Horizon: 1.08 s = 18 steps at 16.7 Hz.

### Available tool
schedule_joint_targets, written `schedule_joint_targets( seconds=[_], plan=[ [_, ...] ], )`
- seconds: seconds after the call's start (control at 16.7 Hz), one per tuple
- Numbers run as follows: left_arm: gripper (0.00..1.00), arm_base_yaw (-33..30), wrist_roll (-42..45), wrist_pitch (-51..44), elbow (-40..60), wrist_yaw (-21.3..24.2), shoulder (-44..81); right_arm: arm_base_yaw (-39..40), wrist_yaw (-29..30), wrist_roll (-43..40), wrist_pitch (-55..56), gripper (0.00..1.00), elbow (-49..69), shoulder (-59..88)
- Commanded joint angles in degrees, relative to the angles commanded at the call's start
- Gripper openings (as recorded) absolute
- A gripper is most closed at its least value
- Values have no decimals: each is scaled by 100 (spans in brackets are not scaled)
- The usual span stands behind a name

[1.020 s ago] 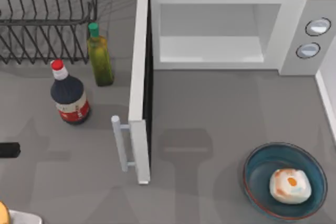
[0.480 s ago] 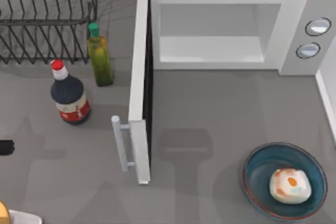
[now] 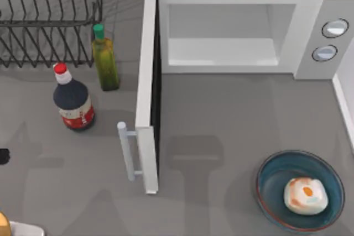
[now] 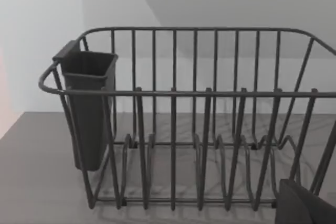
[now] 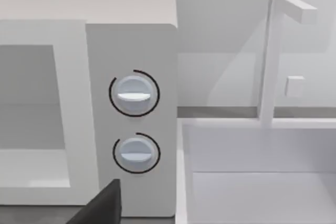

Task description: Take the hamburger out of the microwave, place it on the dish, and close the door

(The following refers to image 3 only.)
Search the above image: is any blue glass bowl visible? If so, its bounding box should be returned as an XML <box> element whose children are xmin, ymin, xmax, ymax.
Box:
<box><xmin>256</xmin><ymin>150</ymin><xmax>346</xmax><ymax>233</ymax></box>

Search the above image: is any white microwave door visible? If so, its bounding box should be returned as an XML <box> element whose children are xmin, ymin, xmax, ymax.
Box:
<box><xmin>134</xmin><ymin>0</ymin><xmax>162</xmax><ymax>195</ymax></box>

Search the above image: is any dark sauce bottle red cap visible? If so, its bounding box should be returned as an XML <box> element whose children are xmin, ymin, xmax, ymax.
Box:
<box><xmin>52</xmin><ymin>62</ymin><xmax>97</xmax><ymax>131</ymax></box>

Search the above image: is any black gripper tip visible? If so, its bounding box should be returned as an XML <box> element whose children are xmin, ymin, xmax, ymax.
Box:
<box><xmin>0</xmin><ymin>149</ymin><xmax>11</xmax><ymax>165</ymax></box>

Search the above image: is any yellow rounded object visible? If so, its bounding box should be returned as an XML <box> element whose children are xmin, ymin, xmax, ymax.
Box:
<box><xmin>0</xmin><ymin>211</ymin><xmax>13</xmax><ymax>236</ymax></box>

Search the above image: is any black wire dish rack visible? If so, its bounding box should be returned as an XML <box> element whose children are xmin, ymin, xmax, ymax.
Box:
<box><xmin>0</xmin><ymin>0</ymin><xmax>106</xmax><ymax>69</ymax></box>

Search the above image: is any pale grey rounded box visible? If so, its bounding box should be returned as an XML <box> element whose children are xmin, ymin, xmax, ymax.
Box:
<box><xmin>8</xmin><ymin>221</ymin><xmax>45</xmax><ymax>236</ymax></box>

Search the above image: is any grey microwave door handle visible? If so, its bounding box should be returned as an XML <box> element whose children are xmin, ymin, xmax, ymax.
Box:
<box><xmin>117</xmin><ymin>121</ymin><xmax>144</xmax><ymax>181</ymax></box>

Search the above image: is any large microwave knob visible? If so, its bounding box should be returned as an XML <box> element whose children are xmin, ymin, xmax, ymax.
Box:
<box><xmin>321</xmin><ymin>18</ymin><xmax>349</xmax><ymax>39</ymax></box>

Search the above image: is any pale microwave oven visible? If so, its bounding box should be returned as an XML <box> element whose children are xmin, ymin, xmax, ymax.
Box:
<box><xmin>153</xmin><ymin>0</ymin><xmax>354</xmax><ymax>80</ymax></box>

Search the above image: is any white bread with orange spot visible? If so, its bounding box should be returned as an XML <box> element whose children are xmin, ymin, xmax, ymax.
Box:
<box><xmin>283</xmin><ymin>177</ymin><xmax>329</xmax><ymax>216</ymax></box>

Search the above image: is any green oil bottle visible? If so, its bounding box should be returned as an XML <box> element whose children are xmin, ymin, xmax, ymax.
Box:
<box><xmin>91</xmin><ymin>24</ymin><xmax>120</xmax><ymax>92</ymax></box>

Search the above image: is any small microwave knob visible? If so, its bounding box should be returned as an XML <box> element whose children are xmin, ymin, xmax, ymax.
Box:
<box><xmin>311</xmin><ymin>44</ymin><xmax>338</xmax><ymax>62</ymax></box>

